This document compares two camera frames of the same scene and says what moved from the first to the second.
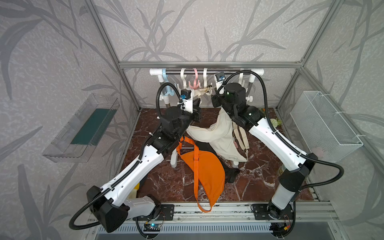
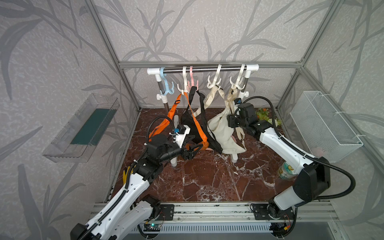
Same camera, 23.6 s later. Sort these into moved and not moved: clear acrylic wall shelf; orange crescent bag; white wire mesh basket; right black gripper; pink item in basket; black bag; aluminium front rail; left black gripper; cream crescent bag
Moved: left black gripper; black bag; right black gripper; cream crescent bag; orange crescent bag
Not moved: white wire mesh basket; aluminium front rail; pink item in basket; clear acrylic wall shelf
